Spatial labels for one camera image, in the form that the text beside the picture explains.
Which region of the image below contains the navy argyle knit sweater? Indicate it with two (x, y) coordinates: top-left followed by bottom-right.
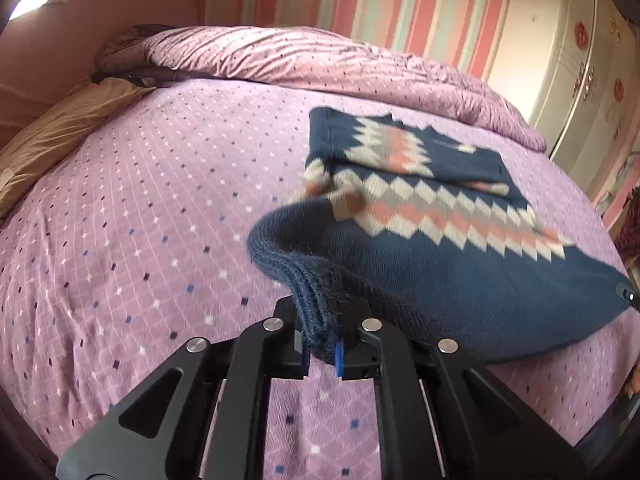
(247, 107), (634, 363)

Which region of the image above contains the purple diamond-pattern bedsheet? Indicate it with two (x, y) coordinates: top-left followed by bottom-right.
(1, 79), (620, 455)

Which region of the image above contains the white wardrobe with decals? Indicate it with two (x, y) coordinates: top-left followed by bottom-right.
(488, 0), (639, 197)

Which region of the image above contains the tan brown pillow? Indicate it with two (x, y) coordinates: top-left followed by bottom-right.
(1, 77), (154, 216)

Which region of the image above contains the dark brown blanket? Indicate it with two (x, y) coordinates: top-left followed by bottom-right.
(90, 24), (207, 88)

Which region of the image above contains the pink padded headboard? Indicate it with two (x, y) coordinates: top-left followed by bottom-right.
(0, 0), (198, 145)

